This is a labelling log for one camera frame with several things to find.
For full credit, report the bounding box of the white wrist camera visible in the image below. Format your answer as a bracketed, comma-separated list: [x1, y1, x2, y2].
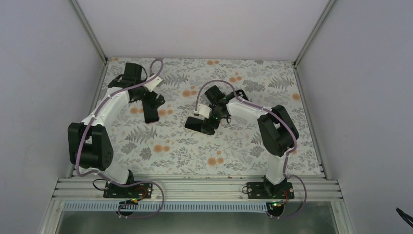
[143, 75, 163, 92]
[193, 103, 212, 118]

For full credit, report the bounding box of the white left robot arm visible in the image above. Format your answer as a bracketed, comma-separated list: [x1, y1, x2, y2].
[68, 62, 165, 197]

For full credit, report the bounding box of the floral patterned table mat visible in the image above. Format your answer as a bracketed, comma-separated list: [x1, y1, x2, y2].
[100, 58, 321, 176]

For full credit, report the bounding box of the black smartphone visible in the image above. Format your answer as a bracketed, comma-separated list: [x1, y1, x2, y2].
[142, 101, 159, 124]

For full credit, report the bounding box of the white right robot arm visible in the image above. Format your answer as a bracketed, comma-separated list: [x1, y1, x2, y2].
[194, 85, 299, 198]

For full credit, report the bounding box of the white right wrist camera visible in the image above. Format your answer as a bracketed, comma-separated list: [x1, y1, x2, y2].
[193, 103, 212, 118]

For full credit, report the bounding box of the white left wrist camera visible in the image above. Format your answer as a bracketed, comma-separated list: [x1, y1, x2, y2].
[143, 75, 163, 92]

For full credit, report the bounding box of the aluminium front rail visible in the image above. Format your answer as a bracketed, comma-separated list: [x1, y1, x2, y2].
[52, 175, 343, 202]

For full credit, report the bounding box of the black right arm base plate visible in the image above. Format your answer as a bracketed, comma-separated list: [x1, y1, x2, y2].
[244, 181, 295, 199]

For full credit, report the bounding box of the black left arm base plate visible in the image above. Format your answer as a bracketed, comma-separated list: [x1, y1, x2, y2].
[103, 182, 153, 199]

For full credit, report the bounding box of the black object at corner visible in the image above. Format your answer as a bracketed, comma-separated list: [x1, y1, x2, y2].
[396, 208, 413, 228]

